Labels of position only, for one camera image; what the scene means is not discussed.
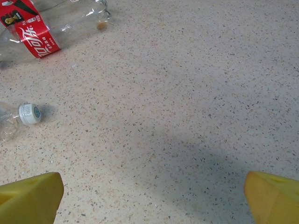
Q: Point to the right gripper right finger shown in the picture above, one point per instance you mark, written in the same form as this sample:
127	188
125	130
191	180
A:
275	200

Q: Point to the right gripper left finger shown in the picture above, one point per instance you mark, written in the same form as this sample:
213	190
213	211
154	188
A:
28	200

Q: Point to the red green label bottle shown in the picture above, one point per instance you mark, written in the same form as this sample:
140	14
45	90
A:
29	113

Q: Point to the cola bottle red black label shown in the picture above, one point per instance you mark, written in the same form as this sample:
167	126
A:
35	35

